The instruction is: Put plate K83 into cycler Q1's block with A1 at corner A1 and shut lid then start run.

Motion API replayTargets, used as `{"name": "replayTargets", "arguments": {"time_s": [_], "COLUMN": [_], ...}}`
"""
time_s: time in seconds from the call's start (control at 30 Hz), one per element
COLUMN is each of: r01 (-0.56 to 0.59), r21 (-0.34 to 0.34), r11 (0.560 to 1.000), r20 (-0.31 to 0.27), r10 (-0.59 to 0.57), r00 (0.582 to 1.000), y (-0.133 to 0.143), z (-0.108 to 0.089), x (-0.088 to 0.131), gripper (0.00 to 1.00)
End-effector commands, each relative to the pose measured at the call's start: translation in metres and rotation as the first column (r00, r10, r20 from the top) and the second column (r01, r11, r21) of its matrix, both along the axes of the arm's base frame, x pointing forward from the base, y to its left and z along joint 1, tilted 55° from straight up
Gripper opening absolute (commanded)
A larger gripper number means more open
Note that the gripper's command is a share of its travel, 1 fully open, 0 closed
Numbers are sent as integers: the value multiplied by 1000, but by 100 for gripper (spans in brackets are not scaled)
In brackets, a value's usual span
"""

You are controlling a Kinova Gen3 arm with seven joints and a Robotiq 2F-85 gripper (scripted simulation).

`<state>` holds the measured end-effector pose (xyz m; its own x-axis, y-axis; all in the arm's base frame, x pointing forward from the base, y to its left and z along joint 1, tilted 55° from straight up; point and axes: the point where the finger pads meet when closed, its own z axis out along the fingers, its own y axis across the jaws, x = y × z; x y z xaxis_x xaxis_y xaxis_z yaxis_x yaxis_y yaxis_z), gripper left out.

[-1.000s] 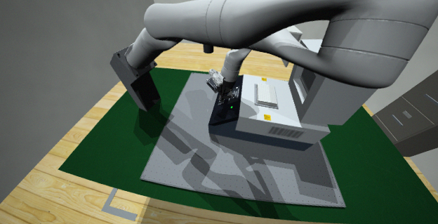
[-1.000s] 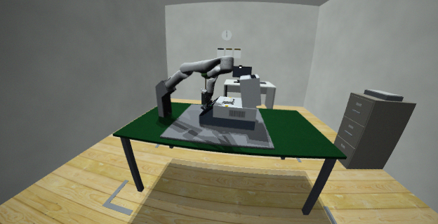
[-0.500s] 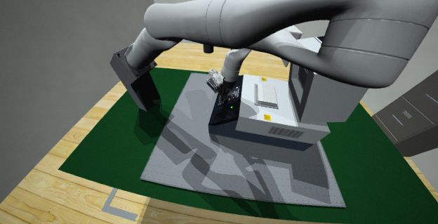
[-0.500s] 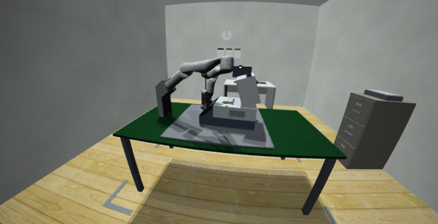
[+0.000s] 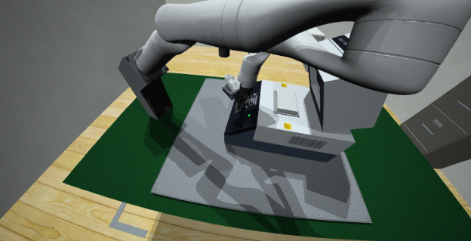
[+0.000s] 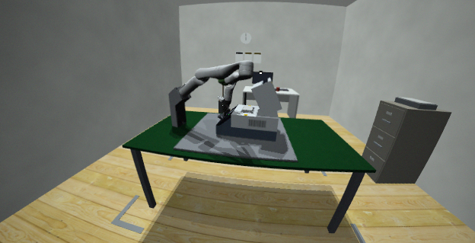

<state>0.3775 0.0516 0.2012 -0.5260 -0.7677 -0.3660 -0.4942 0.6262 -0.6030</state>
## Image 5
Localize white benchtop thermal cycler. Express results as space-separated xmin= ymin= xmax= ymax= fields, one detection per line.
xmin=224 ymin=66 xmax=388 ymax=162

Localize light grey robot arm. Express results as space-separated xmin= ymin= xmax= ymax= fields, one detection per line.
xmin=134 ymin=0 xmax=471 ymax=95

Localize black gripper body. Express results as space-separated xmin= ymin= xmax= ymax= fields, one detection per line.
xmin=239 ymin=86 xmax=254 ymax=100

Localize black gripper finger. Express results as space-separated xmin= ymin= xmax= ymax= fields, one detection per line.
xmin=236 ymin=94 xmax=252 ymax=109
xmin=233 ymin=93 xmax=239 ymax=107

